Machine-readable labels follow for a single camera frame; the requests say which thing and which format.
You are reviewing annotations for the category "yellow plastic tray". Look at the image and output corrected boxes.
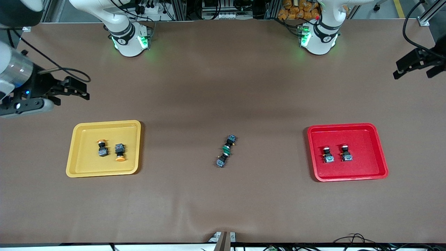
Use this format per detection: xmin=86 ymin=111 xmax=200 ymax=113
xmin=66 ymin=120 xmax=142 ymax=178

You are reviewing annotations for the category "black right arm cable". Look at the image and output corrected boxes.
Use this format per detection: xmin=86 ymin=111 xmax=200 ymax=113
xmin=10 ymin=30 xmax=92 ymax=84

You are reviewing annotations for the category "green mushroom push button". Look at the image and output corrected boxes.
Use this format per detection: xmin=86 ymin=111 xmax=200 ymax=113
xmin=222 ymin=134 xmax=237 ymax=153
xmin=216 ymin=151 xmax=232 ymax=168

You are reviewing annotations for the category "white power strip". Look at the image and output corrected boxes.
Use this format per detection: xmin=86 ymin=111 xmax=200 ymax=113
xmin=208 ymin=12 xmax=244 ymax=20

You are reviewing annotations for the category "metal table edge bracket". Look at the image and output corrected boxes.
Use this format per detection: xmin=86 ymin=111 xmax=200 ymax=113
xmin=209 ymin=231 xmax=237 ymax=251

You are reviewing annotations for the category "heap of orange bags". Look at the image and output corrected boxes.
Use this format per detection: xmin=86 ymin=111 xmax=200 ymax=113
xmin=278 ymin=0 xmax=321 ymax=20

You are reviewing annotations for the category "black cable bundle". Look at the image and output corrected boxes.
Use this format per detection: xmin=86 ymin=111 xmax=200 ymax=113
xmin=333 ymin=234 xmax=432 ymax=251

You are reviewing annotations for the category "red plastic tray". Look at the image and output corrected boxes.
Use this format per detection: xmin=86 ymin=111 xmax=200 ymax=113
xmin=307 ymin=123 xmax=389 ymax=182

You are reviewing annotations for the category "brown table mat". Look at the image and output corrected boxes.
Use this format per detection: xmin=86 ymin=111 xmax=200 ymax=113
xmin=0 ymin=19 xmax=446 ymax=244

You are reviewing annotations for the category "aluminium frame post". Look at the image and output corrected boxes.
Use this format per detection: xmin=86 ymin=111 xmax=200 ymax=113
xmin=174 ymin=0 xmax=187 ymax=21

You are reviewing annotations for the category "red mushroom push button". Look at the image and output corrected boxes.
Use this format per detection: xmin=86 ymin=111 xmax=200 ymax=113
xmin=340 ymin=144 xmax=353 ymax=162
xmin=322 ymin=146 xmax=336 ymax=163

